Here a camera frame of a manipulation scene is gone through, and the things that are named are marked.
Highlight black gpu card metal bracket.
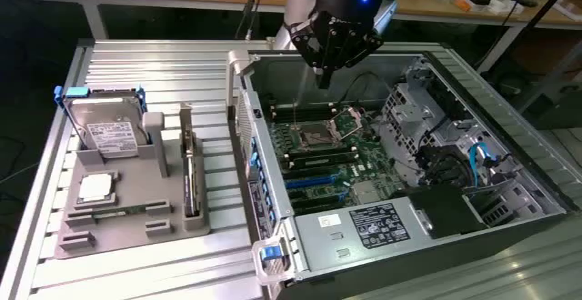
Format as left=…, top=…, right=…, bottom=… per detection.
left=178, top=102, right=204, bottom=219

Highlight blue expansion slot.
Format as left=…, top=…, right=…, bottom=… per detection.
left=283, top=173, right=338, bottom=190

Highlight black expansion slot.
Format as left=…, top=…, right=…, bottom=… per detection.
left=290, top=196, right=343, bottom=213

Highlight metal socket cover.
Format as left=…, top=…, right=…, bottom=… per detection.
left=329, top=106, right=367, bottom=139

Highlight silver metal drive cage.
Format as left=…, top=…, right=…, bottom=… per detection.
left=378, top=80, right=461, bottom=185

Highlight cpu socket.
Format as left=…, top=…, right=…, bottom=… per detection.
left=295, top=122, right=341, bottom=151

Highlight white orange plastic parts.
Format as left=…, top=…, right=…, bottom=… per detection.
left=454, top=0, right=521, bottom=16

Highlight black ram stick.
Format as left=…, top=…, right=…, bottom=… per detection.
left=286, top=149, right=361, bottom=170

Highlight green motherboard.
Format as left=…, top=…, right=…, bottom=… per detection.
left=266, top=103, right=411, bottom=214

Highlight silver chipset heat sink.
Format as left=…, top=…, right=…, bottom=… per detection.
left=351, top=181, right=381, bottom=203

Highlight black tripod pole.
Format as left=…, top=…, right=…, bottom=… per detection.
left=522, top=0, right=573, bottom=31

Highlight hard disk with blue carrier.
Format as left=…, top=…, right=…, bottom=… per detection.
left=54, top=85, right=154, bottom=160

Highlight open black pc case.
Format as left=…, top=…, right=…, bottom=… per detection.
left=224, top=48, right=581, bottom=300

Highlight grey power supply unit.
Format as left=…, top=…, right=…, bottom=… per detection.
left=293, top=197, right=438, bottom=271

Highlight grey plastic parts rack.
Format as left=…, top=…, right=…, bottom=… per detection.
left=54, top=111, right=212, bottom=260

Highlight blue case latch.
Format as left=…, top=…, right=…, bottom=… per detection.
left=258, top=245, right=282, bottom=264

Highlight silver cpu chip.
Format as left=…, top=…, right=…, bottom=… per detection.
left=76, top=174, right=122, bottom=203

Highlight green ram stick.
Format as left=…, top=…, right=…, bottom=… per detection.
left=90, top=205, right=155, bottom=218

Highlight grey cable with metal plug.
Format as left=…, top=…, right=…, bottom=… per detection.
left=235, top=0, right=270, bottom=42

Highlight blue sata wire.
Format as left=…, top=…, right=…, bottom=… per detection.
left=467, top=140, right=499, bottom=189

